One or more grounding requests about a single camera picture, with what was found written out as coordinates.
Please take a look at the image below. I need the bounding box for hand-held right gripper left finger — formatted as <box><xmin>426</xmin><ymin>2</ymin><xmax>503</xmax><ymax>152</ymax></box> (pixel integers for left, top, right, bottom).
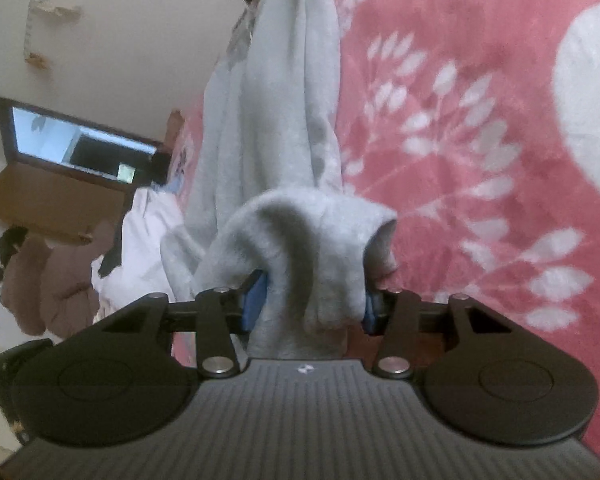
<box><xmin>101</xmin><ymin>269</ymin><xmax>269</xmax><ymax>380</ymax></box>

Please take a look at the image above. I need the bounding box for brown wooden cabinet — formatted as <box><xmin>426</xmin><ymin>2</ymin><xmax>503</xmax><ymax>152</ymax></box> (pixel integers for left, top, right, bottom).
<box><xmin>0</xmin><ymin>162</ymin><xmax>137</xmax><ymax>242</ymax></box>

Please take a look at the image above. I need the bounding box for brown jacket with dark hood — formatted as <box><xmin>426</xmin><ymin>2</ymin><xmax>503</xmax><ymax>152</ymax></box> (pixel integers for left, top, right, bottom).
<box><xmin>0</xmin><ymin>226</ymin><xmax>50</xmax><ymax>337</ymax></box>

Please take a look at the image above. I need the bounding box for grey fleece sweatshirt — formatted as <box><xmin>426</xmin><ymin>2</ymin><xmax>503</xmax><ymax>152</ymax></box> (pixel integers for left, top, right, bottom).
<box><xmin>160</xmin><ymin>0</ymin><xmax>399</xmax><ymax>361</ymax></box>

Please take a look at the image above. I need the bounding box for pink floral blanket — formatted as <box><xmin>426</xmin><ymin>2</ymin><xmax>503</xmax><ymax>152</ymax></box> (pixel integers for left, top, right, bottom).
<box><xmin>166</xmin><ymin>0</ymin><xmax>600</xmax><ymax>466</ymax></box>

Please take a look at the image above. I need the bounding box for dark cloth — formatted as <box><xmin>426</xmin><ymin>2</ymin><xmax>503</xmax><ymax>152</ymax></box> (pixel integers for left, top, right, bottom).
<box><xmin>97</xmin><ymin>237</ymin><xmax>126</xmax><ymax>279</ymax></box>

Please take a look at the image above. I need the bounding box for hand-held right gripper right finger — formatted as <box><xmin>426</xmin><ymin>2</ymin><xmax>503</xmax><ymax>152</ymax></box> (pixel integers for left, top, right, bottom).
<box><xmin>361</xmin><ymin>286</ymin><xmax>514</xmax><ymax>381</ymax></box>

